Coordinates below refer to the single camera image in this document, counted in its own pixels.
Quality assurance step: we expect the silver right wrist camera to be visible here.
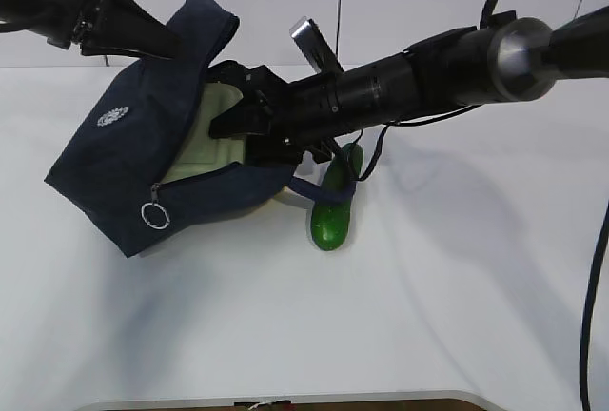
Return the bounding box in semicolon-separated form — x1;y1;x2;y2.
289;16;344;74

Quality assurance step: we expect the green cucumber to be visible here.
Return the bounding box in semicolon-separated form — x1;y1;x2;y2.
309;157;357;251

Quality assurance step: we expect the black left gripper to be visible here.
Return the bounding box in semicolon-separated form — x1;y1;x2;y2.
47;0;181;59

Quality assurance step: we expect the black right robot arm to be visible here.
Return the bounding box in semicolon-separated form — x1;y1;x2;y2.
209;0;608;148

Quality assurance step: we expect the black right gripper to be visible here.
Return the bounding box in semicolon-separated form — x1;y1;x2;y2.
207;61;343;164

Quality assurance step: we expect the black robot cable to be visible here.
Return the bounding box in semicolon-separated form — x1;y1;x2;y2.
579;201;609;411

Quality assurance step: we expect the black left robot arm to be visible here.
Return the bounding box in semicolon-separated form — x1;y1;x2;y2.
1;0;180;60

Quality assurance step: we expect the navy blue insulated bag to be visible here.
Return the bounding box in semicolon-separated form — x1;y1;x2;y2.
46;0;356;257

